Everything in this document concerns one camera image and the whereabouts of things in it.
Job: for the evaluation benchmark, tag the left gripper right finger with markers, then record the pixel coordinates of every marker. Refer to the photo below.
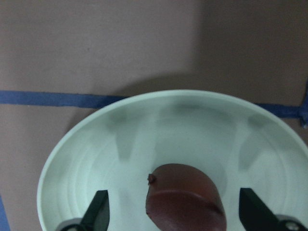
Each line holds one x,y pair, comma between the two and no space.
254,215

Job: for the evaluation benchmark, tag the light green plate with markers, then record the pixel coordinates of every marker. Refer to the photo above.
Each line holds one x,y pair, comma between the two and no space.
236,143

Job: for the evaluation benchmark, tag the brown bun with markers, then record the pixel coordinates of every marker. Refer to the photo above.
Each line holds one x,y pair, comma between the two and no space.
183,198

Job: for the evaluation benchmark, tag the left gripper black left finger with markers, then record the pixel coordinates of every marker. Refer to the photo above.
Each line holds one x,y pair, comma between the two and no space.
96,217

